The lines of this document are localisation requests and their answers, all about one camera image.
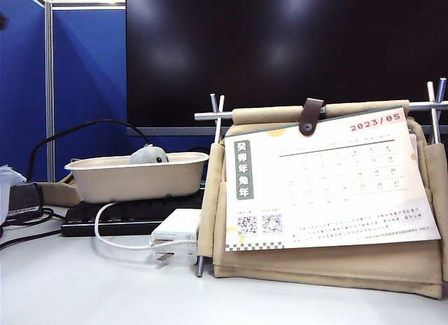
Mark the grey plush shark toy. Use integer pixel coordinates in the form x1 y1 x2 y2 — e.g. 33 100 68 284
129 144 169 165

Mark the beige paper lunch box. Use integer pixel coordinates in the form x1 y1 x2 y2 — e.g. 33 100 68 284
64 151 210 204

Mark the small black box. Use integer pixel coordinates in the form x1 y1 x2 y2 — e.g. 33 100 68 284
8 181 46 214

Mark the white crumpled paper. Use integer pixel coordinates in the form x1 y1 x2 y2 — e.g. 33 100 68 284
0 163 27 225

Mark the white power adapter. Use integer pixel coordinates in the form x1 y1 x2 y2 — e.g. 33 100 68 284
150 208 203 266

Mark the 2023 calendar card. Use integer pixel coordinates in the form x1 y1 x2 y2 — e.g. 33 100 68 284
223 106 442 253

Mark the black keyboard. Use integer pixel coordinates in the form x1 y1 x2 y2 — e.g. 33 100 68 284
60 190 206 237

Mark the large black monitor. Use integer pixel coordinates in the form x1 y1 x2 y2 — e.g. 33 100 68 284
125 0 448 137

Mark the beige canvas organizer bag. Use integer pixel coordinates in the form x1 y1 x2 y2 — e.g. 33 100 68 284
196 99 448 300

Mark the blue partition panel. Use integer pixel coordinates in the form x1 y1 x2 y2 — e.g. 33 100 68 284
51 6 128 181
0 0 47 183

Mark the beige cloth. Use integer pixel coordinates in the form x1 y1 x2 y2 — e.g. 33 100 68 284
35 158 83 207

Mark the brown leather snap strap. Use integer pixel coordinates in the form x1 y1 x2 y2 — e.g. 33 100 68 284
299 97 325 135

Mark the black cable with silver plug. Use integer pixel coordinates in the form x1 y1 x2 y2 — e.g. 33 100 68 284
27 118 155 182

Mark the white charger cable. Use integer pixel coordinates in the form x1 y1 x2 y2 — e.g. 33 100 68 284
93 201 197 251

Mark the aluminium partition frame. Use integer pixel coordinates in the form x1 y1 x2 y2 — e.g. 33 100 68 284
20 0 127 183

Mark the looped black cable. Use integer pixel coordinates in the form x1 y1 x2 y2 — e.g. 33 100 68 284
0 205 68 232

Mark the straight black cable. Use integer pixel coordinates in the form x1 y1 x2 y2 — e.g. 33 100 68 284
0 228 63 251

